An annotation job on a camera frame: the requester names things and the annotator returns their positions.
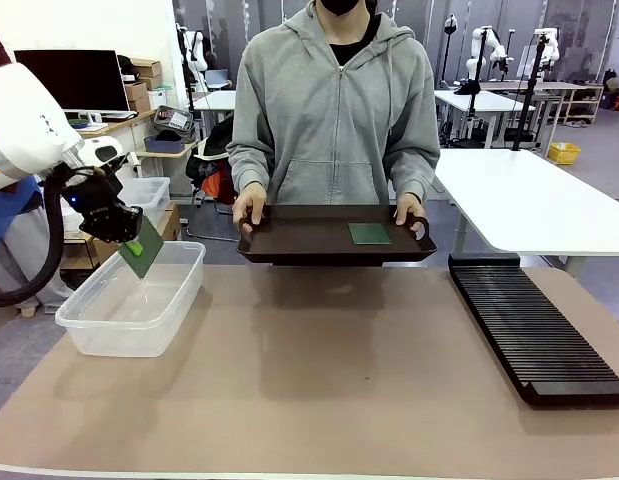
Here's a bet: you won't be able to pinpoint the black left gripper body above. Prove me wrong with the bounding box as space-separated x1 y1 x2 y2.
63 173 124 222

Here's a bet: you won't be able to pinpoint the green square PCB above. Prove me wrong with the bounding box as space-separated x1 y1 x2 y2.
347 222 393 246
117 214 165 280

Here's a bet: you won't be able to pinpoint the dark brown serving tray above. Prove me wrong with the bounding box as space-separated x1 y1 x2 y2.
236 203 439 267

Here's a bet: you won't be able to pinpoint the person's right forearm grey sleeve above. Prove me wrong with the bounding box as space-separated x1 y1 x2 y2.
227 144 273 199

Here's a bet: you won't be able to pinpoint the person's left forearm grey sleeve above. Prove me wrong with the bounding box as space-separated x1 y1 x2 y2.
386 144 441 204

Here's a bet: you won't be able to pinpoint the stacked cardboard boxes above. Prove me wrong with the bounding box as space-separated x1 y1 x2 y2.
123 57 164 114

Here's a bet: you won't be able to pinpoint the person's right hand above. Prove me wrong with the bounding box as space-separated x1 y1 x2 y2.
232 189 268 236

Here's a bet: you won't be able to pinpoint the person's left hand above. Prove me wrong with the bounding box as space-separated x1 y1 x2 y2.
393 193 426 232

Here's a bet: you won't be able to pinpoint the white translucent storage crate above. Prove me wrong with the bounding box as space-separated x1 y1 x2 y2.
113 176 172 226

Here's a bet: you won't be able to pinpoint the brown cardboard box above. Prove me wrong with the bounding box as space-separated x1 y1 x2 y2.
91 202 183 264

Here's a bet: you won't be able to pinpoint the wooden desk white cabinet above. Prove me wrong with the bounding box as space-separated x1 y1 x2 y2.
78 108 158 181

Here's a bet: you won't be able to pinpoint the bystander in maroon jacket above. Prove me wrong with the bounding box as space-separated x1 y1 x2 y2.
0 29 75 314

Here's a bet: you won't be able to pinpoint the grey plastic bin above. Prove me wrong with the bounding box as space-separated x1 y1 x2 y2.
143 134 186 154

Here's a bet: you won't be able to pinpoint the clear plastic storage box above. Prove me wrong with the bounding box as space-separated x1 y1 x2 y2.
55 240 207 359

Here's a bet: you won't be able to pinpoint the black and red bag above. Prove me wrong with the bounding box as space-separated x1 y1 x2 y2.
185 114 236 205

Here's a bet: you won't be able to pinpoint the tilted grey labelled box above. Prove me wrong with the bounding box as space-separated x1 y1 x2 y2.
153 104 195 132

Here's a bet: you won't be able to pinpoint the black computer monitor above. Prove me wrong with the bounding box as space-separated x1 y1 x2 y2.
13 48 132 114

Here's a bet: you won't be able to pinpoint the grey zip hoodie torso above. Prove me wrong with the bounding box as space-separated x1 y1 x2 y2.
226 5 441 207

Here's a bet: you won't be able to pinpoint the black face mask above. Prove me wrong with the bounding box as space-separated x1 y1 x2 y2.
319 0 360 15

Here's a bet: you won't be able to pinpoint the white background table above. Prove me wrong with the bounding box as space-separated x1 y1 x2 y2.
431 88 538 149

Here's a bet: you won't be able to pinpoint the large white table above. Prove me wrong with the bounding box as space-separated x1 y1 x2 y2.
432 148 619 279

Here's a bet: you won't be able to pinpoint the black slotted PCB rack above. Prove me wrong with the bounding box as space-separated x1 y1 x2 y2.
447 253 619 407

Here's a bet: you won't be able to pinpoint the black tripod stand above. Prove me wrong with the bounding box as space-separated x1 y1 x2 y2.
511 32 553 152

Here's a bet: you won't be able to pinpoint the yellow plastic bin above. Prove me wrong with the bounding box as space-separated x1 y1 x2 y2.
547 142 582 166

